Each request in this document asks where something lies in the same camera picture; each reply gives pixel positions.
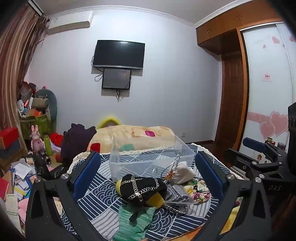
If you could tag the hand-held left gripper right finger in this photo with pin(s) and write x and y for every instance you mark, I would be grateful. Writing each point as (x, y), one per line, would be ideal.
(209, 176)

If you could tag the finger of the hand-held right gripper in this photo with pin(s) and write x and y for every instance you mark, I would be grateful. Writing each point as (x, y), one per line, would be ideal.
(245, 160)
(253, 143)

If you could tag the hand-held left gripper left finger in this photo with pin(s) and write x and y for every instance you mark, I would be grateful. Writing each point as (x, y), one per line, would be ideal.
(86, 173)

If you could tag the floral fabric piece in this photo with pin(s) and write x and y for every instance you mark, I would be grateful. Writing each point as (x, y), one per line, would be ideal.
(201, 192)

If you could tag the grey patterned cloth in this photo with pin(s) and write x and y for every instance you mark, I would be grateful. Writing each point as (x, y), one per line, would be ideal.
(178, 197)

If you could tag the clear plastic storage box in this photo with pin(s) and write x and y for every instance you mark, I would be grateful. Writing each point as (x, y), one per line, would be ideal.
(138, 162)

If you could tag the green knit cloth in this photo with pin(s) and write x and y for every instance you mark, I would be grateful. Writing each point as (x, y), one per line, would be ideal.
(138, 228)

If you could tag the blue wave-patterned bedsheet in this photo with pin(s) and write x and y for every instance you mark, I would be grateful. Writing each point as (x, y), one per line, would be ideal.
(108, 185)

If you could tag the dark purple cloth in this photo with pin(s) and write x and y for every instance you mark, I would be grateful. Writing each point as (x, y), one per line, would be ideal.
(74, 143)

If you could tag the black flashlight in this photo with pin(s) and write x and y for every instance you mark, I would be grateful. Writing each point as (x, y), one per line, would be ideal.
(45, 158)

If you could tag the white sliding door with hearts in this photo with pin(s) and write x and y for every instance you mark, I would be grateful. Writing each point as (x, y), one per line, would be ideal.
(268, 92)

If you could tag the wooden door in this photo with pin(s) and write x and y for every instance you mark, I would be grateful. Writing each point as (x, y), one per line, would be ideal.
(231, 104)

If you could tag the red cloth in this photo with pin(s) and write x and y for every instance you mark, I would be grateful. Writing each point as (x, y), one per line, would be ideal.
(56, 138)

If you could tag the yellow orange cloth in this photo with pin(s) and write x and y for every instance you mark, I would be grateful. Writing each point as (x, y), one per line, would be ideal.
(232, 217)

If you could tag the green bottle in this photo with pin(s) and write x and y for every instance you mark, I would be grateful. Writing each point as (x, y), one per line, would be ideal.
(47, 146)

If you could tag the pink rabbit toy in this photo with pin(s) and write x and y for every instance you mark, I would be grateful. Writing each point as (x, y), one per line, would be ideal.
(37, 141)

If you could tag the green storage box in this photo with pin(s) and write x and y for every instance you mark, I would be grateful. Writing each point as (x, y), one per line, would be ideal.
(41, 125)

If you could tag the pile of papers and books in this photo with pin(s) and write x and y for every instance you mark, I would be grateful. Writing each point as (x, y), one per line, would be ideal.
(18, 178)

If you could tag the pink plush toy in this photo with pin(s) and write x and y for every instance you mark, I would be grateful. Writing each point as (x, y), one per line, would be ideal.
(23, 208)

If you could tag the grey neck pillow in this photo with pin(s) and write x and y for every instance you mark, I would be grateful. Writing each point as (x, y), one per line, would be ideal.
(49, 99)

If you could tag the red box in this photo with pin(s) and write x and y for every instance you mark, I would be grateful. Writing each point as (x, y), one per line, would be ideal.
(8, 138)

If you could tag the wooden wardrobe cabinet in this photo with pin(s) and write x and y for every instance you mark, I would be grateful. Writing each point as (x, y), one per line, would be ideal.
(222, 25)

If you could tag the striped brown curtain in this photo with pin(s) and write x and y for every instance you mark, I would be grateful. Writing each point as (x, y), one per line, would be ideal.
(16, 58)

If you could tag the white air conditioner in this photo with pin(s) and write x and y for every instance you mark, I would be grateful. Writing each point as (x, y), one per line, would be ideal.
(68, 24)

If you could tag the wall socket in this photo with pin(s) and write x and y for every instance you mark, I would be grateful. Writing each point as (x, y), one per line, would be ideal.
(183, 134)

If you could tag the small wall-mounted black monitor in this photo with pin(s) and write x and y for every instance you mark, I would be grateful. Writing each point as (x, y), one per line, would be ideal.
(116, 78)

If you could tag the wall-mounted black television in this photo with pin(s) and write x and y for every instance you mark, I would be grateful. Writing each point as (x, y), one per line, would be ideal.
(119, 54)

